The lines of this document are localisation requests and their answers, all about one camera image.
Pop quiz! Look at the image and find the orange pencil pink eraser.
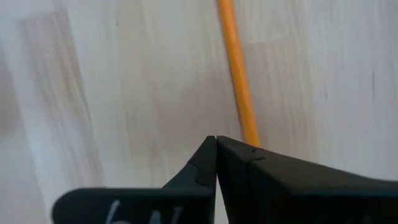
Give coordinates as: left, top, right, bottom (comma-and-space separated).
216, 0, 261, 147

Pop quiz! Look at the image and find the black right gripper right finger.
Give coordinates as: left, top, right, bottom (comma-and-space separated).
216, 135, 398, 224

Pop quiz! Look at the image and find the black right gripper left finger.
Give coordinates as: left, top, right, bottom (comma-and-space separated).
50, 135, 218, 224

